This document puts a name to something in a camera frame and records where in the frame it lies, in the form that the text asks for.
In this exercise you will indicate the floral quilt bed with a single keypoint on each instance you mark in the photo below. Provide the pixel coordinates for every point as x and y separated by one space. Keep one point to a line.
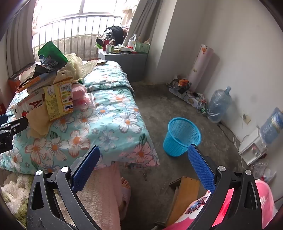
106 123

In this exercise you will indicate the shaggy green white rug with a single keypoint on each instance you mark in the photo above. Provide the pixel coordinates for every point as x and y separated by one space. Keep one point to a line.
13 192

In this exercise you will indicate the grey right curtain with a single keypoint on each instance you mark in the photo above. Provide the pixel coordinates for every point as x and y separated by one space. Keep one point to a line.
150 20

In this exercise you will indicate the blue orange snack bag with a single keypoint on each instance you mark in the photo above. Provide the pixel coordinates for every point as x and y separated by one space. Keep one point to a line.
37 81

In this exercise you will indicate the orange cardboard carton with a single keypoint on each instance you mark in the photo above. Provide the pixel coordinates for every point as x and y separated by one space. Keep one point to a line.
15 81

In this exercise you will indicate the green paper sheet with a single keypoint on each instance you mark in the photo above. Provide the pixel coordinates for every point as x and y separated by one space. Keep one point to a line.
98 45

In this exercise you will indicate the green snack bag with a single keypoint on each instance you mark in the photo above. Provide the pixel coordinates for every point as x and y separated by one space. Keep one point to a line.
52 55

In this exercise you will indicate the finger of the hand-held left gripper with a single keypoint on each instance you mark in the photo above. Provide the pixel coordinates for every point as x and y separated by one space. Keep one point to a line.
17 123

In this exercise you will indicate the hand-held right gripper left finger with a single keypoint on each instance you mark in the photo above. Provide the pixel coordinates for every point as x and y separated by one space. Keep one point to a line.
85 168

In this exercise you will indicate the grey curtain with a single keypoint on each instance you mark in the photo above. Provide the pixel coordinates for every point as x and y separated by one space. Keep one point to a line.
150 20
17 44

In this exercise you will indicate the person's foot in slipper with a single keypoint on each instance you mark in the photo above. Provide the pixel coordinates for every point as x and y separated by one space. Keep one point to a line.
125 190

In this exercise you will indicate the pink striped packet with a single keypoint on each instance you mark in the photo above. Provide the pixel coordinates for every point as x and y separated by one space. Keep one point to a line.
78 94

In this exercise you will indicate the clear plastic wrapper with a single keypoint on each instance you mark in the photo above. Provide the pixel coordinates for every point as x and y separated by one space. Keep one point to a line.
88 101

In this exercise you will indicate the wall socket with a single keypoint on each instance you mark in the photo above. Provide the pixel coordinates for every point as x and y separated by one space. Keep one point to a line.
246 119

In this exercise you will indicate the red thermos bottle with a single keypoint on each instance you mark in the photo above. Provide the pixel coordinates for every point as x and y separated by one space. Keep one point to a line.
105 44

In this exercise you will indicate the wooden stool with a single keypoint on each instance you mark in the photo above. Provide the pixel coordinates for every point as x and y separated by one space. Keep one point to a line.
185 194

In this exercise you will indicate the person's pink fleece leg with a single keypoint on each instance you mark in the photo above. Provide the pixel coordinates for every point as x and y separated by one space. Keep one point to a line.
99 199

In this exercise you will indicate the white yogurt bottle red cap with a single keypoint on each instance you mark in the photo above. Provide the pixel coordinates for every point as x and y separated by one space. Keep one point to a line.
28 104

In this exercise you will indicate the white water dispenser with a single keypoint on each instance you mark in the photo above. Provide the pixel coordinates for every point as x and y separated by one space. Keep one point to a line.
252 146

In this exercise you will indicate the white plastic bag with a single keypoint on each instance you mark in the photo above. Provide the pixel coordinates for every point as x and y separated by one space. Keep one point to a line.
132 42

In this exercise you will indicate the crumpled cream paper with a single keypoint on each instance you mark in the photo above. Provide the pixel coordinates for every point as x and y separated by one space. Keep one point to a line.
75 64

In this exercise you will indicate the balloon print board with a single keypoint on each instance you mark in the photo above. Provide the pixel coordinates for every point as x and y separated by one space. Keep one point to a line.
200 66

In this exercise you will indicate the green plastic basket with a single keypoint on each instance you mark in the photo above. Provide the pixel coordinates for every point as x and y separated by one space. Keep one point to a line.
142 47

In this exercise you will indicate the clear plastic bags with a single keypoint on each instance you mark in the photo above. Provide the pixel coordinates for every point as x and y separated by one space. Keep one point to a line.
263 172

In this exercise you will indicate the white flat box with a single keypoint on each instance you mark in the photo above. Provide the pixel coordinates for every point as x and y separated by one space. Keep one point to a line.
188 97

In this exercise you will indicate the metal balcony railing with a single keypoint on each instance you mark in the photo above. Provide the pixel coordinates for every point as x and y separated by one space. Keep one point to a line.
77 35

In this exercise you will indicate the grey nightstand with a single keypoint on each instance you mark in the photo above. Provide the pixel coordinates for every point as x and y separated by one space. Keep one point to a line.
123 64

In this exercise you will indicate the beige paper napkin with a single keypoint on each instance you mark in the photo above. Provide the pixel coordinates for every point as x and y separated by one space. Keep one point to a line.
38 123

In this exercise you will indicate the black clothing heap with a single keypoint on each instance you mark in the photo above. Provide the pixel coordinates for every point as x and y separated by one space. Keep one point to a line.
115 33

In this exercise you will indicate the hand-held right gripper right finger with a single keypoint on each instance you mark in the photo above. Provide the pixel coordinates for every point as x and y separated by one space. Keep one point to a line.
201 168

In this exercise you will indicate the window frame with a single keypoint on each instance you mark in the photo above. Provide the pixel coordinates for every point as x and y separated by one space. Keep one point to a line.
83 6

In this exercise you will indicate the blue label water jug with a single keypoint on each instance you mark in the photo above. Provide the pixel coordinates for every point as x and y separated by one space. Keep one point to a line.
272 126

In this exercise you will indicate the clear water jug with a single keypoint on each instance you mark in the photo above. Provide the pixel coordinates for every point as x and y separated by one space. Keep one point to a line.
218 106

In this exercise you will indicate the yellow snack box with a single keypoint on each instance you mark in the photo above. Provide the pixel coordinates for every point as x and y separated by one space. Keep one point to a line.
58 99

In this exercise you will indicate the cream hanging garment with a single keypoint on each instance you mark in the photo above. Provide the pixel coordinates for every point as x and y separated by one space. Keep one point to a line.
129 6

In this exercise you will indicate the grey left curtain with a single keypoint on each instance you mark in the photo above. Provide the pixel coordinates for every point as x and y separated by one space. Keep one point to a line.
17 44

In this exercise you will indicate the pink printed cloth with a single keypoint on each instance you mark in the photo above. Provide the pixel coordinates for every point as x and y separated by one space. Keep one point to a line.
266 194

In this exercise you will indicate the blue plastic wastebasket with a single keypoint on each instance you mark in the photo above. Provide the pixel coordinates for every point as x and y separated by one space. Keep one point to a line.
176 141

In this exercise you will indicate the beige draped quilt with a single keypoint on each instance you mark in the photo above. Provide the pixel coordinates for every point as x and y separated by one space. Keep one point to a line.
35 28

